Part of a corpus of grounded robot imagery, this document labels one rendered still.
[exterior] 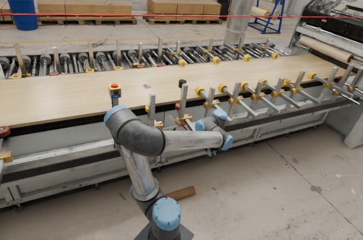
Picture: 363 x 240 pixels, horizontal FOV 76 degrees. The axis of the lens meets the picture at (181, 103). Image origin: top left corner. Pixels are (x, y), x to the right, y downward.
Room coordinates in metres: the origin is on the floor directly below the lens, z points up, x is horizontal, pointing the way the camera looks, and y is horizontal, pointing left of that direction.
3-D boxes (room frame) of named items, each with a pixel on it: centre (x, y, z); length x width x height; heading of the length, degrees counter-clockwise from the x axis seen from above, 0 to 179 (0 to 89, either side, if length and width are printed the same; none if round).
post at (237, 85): (1.76, -0.45, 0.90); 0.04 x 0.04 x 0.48; 28
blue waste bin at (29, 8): (5.69, 4.06, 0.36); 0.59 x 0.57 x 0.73; 28
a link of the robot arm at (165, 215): (0.72, 0.01, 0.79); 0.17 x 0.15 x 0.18; 43
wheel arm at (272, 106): (1.89, -0.71, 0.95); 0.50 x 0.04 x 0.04; 28
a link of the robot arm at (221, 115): (1.17, -0.24, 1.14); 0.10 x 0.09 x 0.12; 133
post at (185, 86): (1.53, -0.01, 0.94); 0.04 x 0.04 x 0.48; 28
